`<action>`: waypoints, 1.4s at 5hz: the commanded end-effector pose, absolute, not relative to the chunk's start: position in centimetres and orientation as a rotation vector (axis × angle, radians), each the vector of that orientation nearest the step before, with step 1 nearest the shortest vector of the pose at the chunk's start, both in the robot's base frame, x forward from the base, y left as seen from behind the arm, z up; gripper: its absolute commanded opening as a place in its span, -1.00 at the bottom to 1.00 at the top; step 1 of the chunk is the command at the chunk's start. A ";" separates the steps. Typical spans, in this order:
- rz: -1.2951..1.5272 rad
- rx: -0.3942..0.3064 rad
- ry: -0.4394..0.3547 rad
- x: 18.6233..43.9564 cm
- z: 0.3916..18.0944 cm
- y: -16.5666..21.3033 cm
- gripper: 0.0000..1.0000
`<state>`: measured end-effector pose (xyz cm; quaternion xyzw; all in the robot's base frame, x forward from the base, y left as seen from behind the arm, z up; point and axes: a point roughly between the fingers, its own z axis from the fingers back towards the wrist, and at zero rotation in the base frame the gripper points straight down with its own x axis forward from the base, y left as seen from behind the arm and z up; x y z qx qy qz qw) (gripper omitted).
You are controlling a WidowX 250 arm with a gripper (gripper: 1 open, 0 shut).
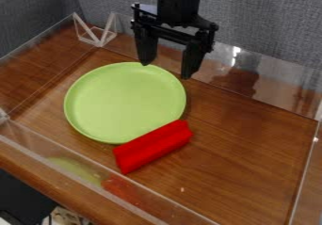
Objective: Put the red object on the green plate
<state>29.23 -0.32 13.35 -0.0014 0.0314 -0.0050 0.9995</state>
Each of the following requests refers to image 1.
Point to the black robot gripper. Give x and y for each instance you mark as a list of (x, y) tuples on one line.
[(173, 20)]

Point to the red rectangular block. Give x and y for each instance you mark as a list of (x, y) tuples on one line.
[(151, 146)]

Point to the green round plate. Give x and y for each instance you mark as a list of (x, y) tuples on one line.
[(122, 100)]

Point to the black box under table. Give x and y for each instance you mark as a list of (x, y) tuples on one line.
[(22, 203)]

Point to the clear acrylic enclosure wall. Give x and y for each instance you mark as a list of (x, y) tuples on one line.
[(248, 171)]

